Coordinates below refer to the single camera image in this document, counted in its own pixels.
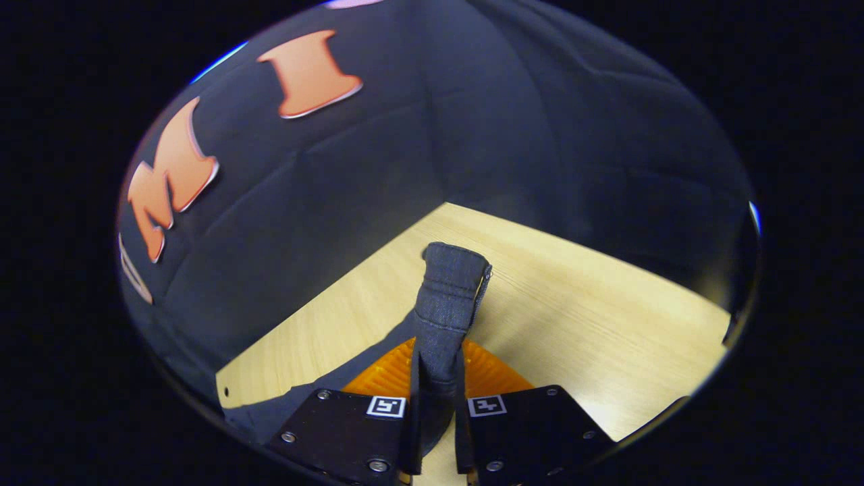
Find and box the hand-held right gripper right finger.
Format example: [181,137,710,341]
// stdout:
[454,337,615,483]

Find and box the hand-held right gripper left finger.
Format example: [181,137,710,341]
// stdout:
[267,337,423,483]

